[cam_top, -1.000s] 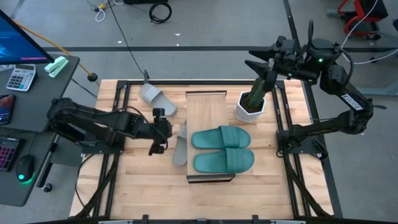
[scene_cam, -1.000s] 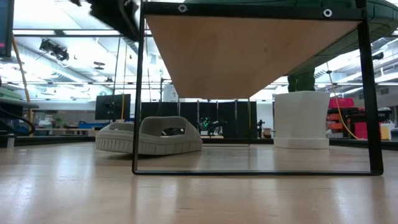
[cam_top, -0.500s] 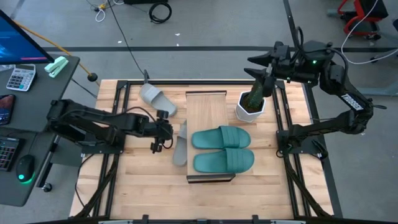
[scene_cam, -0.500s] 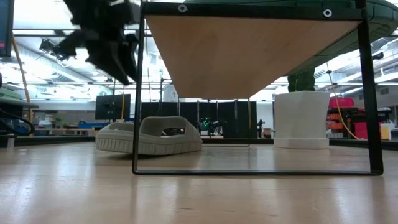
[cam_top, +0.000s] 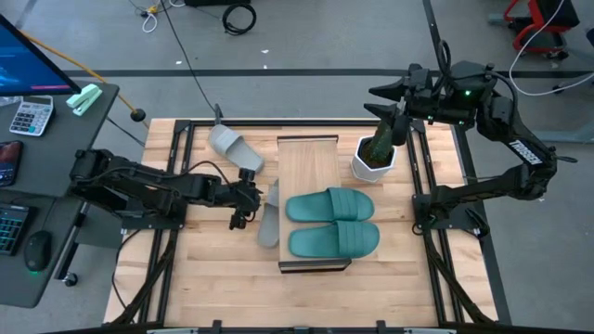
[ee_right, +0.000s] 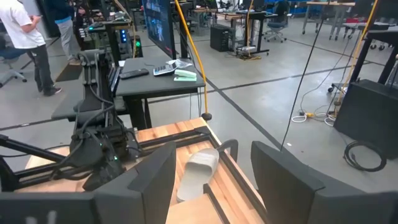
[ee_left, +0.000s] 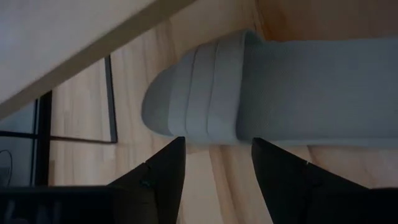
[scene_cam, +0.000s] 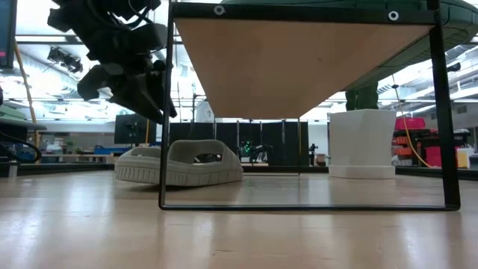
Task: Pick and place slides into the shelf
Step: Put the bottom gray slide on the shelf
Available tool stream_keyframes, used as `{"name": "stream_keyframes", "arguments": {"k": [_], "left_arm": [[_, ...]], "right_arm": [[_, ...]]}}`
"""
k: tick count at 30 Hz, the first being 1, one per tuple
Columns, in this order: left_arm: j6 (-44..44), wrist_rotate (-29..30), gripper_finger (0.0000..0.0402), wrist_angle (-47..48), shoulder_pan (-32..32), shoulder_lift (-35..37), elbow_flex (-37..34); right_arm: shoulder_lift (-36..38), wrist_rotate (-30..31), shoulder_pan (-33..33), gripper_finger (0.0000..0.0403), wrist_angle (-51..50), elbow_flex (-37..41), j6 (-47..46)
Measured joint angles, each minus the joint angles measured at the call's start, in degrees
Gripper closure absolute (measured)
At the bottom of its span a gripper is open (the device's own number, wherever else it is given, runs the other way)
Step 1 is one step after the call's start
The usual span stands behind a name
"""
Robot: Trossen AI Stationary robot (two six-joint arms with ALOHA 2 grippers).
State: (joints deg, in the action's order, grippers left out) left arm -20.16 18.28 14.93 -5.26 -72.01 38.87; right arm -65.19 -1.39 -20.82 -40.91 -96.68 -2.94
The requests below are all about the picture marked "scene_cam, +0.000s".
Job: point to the black frame wooden top shelf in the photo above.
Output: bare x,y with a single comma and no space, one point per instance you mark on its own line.
298,67

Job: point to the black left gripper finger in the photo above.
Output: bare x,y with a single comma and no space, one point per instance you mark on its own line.
166,93
138,93

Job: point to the robot with green light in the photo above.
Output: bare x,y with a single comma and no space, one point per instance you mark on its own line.
246,147

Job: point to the black flat screen monitor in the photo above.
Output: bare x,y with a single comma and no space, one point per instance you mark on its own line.
128,132

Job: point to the black ceiling-hung device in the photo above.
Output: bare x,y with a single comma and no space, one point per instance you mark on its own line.
63,60

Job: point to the white plant pot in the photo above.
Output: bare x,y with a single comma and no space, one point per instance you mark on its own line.
362,142

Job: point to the grey desk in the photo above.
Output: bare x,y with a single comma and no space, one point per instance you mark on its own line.
22,125

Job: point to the black aluminium table frame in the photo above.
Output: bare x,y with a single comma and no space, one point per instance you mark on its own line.
67,169

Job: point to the mint green stapler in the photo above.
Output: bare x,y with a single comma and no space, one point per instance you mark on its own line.
11,113

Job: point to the desk computer monitor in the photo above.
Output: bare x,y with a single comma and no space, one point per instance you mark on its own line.
7,30

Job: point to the red storage bin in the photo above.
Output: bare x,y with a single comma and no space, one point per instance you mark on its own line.
434,157
411,123

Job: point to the small black ceiling device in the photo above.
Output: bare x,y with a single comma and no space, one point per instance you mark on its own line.
454,67

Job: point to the black room divider panels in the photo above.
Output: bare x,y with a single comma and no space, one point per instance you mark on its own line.
276,142

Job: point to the black tripod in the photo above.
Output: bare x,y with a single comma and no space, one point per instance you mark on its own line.
313,153

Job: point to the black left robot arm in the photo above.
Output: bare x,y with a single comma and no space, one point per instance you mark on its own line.
112,7

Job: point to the green cactus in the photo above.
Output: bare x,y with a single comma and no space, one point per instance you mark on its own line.
362,98

